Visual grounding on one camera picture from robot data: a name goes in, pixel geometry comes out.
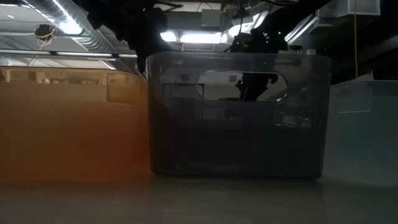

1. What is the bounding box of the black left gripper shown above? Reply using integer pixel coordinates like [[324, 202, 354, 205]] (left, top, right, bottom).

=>
[[116, 7, 172, 75]]

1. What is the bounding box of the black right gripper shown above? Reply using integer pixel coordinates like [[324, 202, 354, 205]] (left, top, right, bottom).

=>
[[229, 27, 289, 102]]

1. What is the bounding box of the ceiling light panel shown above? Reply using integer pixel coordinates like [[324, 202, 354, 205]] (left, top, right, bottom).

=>
[[179, 32, 223, 44], [159, 30, 178, 43]]

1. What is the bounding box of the long ceiling light bar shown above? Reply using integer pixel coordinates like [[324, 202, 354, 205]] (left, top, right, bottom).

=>
[[0, 49, 139, 59]]

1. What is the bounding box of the smoke grey plastic bin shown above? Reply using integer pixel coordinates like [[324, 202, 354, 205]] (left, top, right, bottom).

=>
[[146, 51, 333, 180]]

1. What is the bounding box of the grey ceiling junction box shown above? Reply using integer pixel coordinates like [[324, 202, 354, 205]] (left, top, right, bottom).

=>
[[200, 9, 222, 28]]

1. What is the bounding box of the orange translucent plastic bin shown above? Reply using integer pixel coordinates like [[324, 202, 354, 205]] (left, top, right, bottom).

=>
[[0, 66, 150, 183]]

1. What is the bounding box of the clear plastic bin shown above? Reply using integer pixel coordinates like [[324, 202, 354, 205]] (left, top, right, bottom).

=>
[[322, 80, 398, 184]]

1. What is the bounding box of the silver spiral ceiling duct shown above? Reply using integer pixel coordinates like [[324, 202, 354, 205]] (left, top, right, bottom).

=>
[[26, 0, 125, 54]]

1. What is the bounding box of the black yellow cable reel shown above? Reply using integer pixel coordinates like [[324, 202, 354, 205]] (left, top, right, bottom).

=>
[[34, 24, 57, 42]]

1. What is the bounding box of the rectangular metal ceiling duct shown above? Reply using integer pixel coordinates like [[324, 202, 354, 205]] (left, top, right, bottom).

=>
[[317, 0, 381, 18]]

